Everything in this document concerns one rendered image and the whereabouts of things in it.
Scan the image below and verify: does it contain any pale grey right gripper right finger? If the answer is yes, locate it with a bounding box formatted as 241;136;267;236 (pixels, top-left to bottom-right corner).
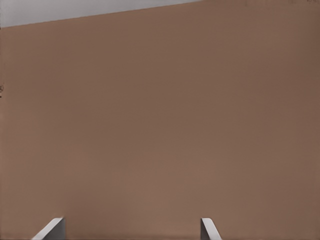
200;217;223;240

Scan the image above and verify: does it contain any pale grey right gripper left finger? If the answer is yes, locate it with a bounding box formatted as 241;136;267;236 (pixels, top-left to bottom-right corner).
31;217;66;240

